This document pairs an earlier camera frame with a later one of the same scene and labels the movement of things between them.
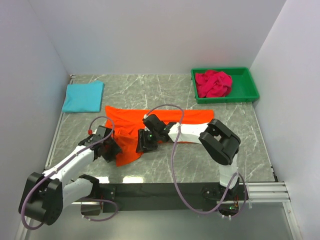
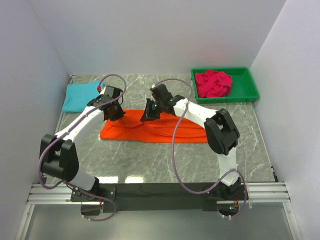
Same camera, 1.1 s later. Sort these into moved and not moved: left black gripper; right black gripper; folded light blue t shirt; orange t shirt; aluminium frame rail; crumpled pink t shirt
Moved: left black gripper; orange t shirt; right black gripper
Not moved: crumpled pink t shirt; aluminium frame rail; folded light blue t shirt
